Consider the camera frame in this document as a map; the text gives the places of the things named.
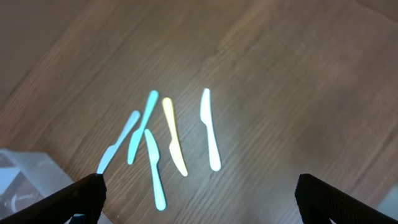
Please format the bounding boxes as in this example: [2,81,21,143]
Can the white plastic knife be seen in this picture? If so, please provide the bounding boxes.
[200,88,221,172]

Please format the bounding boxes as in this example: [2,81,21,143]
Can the pale blue plastic knife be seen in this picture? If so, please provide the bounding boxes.
[96,110,141,174]

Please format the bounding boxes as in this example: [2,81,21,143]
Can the yellow plastic knife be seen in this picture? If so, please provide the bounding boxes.
[162,97,188,177]

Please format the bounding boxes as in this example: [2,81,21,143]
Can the right clear plastic container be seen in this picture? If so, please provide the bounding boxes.
[1,149,110,224]

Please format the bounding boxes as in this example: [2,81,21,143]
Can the teal plastic knife upper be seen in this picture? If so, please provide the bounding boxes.
[127,90,159,165]

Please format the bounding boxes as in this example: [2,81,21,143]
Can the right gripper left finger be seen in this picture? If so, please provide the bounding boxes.
[1,174,107,224]

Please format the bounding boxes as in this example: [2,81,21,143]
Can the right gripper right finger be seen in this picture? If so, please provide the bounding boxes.
[295,174,397,224]

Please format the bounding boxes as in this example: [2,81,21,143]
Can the light teal plastic knife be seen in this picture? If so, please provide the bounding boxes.
[144,129,167,211]

